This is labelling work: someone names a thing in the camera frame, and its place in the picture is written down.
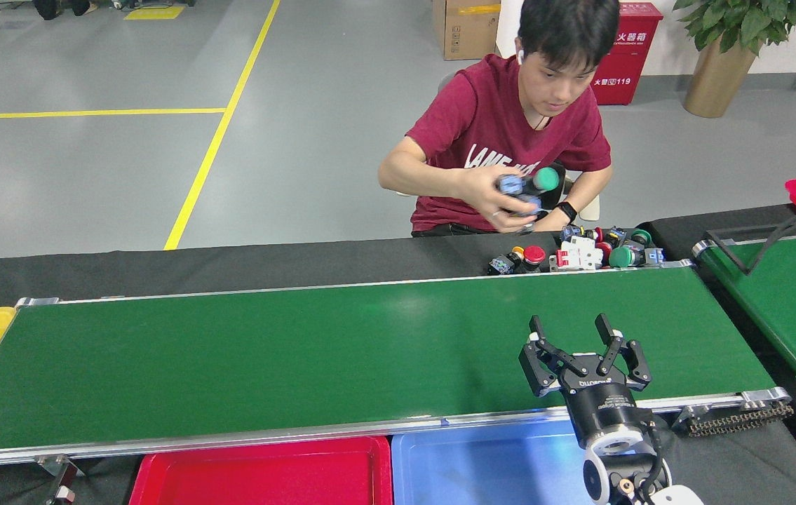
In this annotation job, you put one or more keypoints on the person's left forearm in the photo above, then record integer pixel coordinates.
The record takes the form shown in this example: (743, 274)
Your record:
(590, 189)

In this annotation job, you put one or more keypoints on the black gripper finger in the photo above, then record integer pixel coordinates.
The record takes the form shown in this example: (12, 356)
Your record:
(538, 368)
(637, 365)

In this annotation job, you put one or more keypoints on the potted plant in gold pot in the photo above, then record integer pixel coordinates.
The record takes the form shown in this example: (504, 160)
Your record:
(720, 77)

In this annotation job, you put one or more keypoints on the person's left hand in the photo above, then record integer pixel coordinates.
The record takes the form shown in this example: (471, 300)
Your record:
(546, 221)

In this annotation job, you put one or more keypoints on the short green conveyor belt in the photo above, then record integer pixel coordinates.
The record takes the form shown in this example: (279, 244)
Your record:
(790, 301)

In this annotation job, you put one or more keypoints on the black wrist watch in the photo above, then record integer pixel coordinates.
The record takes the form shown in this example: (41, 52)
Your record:
(567, 210)

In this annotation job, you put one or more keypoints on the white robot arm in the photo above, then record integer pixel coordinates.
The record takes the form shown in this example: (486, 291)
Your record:
(594, 480)

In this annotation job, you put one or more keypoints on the person's right forearm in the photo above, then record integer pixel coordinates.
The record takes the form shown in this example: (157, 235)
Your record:
(419, 175)

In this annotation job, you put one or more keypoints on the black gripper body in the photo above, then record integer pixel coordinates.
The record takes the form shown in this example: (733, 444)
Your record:
(604, 407)

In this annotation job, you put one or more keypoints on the red plastic tray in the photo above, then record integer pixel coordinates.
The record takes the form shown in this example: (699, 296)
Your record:
(264, 477)

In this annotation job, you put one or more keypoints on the red fire extinguisher cabinet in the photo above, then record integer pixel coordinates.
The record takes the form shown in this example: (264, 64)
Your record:
(632, 63)

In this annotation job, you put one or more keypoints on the background person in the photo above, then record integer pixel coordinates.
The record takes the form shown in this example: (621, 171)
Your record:
(47, 8)

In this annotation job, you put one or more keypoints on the person's right hand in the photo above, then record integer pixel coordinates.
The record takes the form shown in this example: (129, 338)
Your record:
(482, 189)

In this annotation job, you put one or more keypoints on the blue plastic tray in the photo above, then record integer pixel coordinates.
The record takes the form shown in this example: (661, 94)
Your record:
(475, 470)

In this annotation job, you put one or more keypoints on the long green conveyor belt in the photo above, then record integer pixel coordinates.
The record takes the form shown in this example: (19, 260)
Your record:
(299, 351)

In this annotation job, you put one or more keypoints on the black angled guide frame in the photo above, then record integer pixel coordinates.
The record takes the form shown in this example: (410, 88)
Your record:
(713, 237)

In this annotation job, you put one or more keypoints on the brown cardboard box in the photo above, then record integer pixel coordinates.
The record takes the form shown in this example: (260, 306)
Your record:
(464, 31)

